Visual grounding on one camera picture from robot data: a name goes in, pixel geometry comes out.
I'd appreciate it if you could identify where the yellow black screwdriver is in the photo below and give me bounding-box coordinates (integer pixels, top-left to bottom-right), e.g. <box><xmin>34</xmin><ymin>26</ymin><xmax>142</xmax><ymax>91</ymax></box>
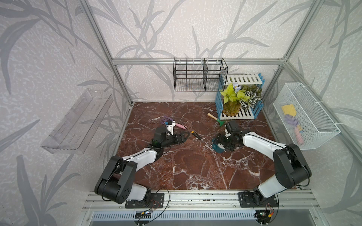
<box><xmin>191</xmin><ymin>131</ymin><xmax>203</xmax><ymax>141</ymax></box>

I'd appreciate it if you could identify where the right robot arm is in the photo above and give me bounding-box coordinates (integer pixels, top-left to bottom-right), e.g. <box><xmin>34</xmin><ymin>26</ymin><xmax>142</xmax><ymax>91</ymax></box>
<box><xmin>212</xmin><ymin>121</ymin><xmax>312</xmax><ymax>207</ymax></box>

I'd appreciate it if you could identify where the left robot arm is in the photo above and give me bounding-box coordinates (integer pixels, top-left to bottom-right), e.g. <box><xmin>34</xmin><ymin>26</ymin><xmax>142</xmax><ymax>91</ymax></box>
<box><xmin>94</xmin><ymin>126</ymin><xmax>191</xmax><ymax>208</ymax></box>

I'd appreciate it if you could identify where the green wooden mini rake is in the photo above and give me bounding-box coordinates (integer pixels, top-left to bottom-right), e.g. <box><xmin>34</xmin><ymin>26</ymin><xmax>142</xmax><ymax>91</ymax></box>
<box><xmin>207</xmin><ymin>113</ymin><xmax>224</xmax><ymax>127</ymax></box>

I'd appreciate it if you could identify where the purple pink garden fork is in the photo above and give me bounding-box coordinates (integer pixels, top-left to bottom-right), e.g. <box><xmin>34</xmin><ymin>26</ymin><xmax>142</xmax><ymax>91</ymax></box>
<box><xmin>161</xmin><ymin>116</ymin><xmax>187</xmax><ymax>130</ymax></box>

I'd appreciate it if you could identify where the potted artificial plant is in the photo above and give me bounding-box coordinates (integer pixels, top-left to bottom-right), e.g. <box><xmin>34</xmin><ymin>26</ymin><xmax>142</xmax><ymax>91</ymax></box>
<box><xmin>220</xmin><ymin>82</ymin><xmax>263</xmax><ymax>116</ymax></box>

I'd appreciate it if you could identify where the yellow sponge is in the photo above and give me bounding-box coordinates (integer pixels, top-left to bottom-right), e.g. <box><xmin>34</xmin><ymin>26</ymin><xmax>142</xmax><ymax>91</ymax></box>
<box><xmin>281</xmin><ymin>104</ymin><xmax>297</xmax><ymax>117</ymax></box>

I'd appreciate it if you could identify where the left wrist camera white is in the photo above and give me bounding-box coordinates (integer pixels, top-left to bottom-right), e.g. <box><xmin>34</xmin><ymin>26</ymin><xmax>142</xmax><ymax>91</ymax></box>
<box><xmin>165</xmin><ymin>120</ymin><xmax>176</xmax><ymax>136</ymax></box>

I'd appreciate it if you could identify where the black wire wall basket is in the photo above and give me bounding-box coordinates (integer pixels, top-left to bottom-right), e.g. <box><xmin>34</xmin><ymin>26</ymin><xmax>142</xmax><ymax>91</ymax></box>
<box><xmin>173</xmin><ymin>58</ymin><xmax>229</xmax><ymax>92</ymax></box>

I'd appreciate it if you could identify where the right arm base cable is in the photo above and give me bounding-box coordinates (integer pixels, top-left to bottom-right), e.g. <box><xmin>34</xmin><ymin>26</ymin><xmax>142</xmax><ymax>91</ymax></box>
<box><xmin>253</xmin><ymin>197</ymin><xmax>280</xmax><ymax>226</ymax></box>

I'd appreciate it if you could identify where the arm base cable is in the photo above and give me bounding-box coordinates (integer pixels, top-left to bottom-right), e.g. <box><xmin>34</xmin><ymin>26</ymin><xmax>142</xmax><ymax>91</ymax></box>
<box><xmin>253</xmin><ymin>197</ymin><xmax>280</xmax><ymax>226</ymax></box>
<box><xmin>132</xmin><ymin>186</ymin><xmax>171</xmax><ymax>226</ymax></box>

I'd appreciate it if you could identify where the left arm base cable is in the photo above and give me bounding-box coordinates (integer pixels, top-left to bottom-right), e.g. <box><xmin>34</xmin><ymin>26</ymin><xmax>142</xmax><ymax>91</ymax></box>
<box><xmin>132</xmin><ymin>186</ymin><xmax>171</xmax><ymax>226</ymax></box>

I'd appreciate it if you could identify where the white wire wall basket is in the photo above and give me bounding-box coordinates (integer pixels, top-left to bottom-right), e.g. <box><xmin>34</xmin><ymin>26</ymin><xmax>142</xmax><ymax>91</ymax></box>
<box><xmin>273</xmin><ymin>82</ymin><xmax>340</xmax><ymax>150</ymax></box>

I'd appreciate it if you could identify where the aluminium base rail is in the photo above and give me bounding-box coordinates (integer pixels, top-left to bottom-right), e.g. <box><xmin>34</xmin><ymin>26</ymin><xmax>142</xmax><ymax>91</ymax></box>
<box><xmin>82</xmin><ymin>189</ymin><xmax>321</xmax><ymax>211</ymax></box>

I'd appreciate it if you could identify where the clear acrylic wall shelf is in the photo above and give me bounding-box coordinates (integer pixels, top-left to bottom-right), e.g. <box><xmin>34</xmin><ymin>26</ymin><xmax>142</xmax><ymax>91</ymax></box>
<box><xmin>41</xmin><ymin>89</ymin><xmax>114</xmax><ymax>154</ymax></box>

